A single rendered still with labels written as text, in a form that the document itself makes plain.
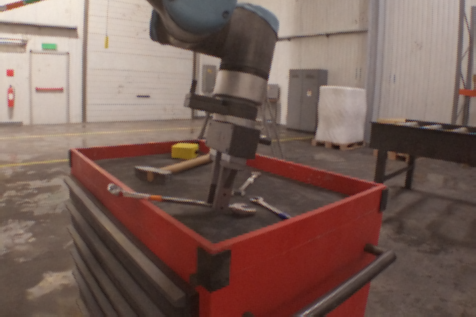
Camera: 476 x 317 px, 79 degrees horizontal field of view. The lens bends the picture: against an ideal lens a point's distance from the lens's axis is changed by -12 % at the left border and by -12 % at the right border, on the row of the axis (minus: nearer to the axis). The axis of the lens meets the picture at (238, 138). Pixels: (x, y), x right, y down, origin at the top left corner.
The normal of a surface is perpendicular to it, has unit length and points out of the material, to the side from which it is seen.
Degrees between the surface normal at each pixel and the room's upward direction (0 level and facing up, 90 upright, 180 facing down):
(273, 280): 90
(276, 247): 90
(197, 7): 93
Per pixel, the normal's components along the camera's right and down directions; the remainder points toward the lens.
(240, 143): 0.37, 0.10
